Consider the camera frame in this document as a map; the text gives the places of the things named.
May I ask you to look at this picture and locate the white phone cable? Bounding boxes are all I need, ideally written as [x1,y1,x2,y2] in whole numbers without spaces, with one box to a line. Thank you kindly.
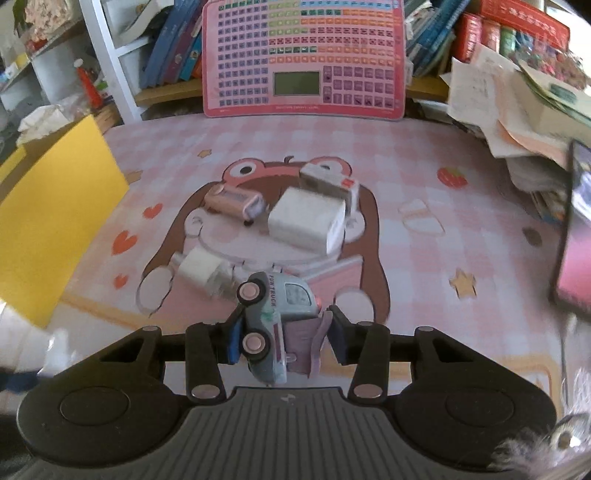
[558,311,575,402]

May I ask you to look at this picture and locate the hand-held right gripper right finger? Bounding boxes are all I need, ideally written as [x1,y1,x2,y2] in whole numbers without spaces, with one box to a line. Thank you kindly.
[329,305,497,401]

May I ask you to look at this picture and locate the red and white bottle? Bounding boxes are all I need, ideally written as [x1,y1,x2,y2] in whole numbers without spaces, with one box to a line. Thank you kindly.
[74,58,103,109]

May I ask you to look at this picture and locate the small white box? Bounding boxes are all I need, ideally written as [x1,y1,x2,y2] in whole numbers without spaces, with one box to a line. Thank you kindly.
[299,162,360,217]

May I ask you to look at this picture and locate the pale blue toy truck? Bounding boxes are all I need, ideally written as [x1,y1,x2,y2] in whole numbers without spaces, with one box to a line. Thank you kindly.
[236,271,333,385]

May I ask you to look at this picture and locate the large white charger block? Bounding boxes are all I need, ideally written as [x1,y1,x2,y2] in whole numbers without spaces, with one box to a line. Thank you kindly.
[268,186,347,256]

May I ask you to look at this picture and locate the long red box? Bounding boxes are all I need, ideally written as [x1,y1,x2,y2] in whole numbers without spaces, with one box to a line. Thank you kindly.
[478,0,571,51]

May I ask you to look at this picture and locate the yellow cardboard box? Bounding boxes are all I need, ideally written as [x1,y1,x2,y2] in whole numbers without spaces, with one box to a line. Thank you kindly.
[0,114,130,329]

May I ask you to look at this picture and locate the white plastic bag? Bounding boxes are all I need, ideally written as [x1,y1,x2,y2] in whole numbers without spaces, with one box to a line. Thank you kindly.
[16,104,81,146]

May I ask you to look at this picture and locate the grey fluffy trim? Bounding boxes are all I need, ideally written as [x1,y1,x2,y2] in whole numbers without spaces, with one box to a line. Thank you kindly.
[489,411,591,480]

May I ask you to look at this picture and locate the leaning blue books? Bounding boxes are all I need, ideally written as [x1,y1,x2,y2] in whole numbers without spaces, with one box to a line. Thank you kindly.
[404,0,472,77]

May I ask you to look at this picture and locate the small red boxes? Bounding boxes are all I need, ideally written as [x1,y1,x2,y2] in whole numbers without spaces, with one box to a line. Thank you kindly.
[455,11,502,63]

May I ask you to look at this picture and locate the black smartphone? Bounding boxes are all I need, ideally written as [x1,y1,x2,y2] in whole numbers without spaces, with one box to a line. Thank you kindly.
[549,140,591,315]

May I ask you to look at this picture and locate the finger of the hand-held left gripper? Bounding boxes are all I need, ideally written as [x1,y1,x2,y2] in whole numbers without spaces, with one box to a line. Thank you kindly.
[0,369,54,394]

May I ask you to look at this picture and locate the small white plug adapter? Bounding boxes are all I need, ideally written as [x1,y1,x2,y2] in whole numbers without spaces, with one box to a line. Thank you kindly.
[168,247,236,300]

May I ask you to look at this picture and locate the pink printed table mat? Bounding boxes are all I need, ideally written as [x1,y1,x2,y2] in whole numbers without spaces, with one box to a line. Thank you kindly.
[39,115,591,416]

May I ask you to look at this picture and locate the pile of papers and books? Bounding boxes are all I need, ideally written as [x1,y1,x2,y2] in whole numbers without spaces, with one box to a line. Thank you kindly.
[445,44,591,227]

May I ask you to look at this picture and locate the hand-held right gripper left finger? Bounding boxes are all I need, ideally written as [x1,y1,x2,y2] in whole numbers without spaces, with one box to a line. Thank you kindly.
[92,307,245,401]

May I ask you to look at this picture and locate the small pink gadget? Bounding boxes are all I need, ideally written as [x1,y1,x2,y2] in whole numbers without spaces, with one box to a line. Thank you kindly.
[203,184,266,227]

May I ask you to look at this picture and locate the pink learning tablet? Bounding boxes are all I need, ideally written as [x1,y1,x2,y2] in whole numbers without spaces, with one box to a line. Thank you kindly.
[202,0,407,121]

